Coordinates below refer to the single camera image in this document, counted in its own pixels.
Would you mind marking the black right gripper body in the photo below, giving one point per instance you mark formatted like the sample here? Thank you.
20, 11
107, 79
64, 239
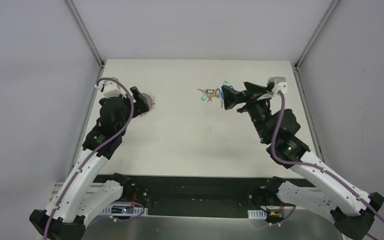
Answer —
246, 100

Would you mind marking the aluminium frame rail front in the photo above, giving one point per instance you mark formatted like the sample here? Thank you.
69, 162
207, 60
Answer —
200, 196

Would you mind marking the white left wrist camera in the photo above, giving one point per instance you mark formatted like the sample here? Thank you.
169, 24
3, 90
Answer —
108, 87

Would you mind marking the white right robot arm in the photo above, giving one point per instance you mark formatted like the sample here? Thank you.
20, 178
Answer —
350, 209

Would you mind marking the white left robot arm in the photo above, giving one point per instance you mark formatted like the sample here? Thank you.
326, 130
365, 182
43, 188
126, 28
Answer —
71, 211

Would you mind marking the silver metal ring disc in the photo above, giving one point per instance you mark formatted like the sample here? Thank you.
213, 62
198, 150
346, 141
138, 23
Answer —
151, 100

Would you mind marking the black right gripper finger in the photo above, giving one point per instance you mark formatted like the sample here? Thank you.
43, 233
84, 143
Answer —
232, 97
256, 89

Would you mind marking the loose blue key tag left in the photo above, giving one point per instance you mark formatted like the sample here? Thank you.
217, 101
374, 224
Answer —
218, 93

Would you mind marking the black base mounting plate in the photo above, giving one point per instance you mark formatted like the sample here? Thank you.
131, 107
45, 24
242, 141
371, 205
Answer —
162, 202

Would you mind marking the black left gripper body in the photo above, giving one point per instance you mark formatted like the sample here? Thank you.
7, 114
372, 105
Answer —
136, 102

